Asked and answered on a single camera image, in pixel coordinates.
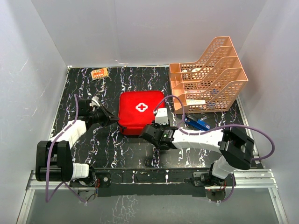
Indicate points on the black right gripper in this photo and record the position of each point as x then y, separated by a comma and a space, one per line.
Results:
157, 124

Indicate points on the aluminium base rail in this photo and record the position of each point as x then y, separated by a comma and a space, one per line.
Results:
158, 196

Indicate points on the orange snack packet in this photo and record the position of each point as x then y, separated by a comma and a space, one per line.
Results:
99, 73

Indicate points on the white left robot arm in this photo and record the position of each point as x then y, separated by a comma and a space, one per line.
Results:
53, 156

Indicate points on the red black medicine case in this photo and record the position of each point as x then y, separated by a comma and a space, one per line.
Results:
136, 110

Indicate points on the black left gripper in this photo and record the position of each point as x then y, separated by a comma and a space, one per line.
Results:
112, 119

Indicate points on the orange mesh file organizer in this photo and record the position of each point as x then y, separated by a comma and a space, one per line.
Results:
210, 84

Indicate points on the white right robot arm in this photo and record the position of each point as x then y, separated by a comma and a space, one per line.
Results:
235, 147

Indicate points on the blue stapler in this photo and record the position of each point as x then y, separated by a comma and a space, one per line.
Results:
196, 123

